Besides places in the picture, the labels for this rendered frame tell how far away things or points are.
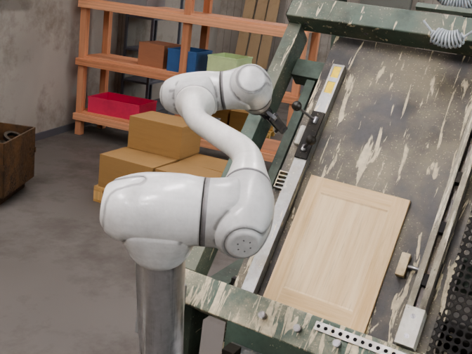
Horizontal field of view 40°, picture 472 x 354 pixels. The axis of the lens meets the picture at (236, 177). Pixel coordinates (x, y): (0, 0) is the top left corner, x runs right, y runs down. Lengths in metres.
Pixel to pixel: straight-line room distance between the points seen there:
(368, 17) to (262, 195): 1.52
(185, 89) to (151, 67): 5.72
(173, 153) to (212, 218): 4.44
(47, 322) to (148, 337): 2.44
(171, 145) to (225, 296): 3.40
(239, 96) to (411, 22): 1.09
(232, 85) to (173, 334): 0.63
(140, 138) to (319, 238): 3.62
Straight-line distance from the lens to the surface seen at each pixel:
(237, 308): 2.29
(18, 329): 3.79
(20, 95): 7.20
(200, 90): 1.64
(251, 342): 2.28
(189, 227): 1.17
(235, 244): 1.15
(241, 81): 1.62
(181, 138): 5.53
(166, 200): 1.16
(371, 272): 2.24
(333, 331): 2.18
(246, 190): 1.20
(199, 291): 2.35
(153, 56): 7.34
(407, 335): 2.12
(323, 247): 2.30
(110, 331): 3.77
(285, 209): 2.35
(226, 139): 1.43
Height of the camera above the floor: 1.92
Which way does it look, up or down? 16 degrees down
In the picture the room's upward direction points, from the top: 7 degrees clockwise
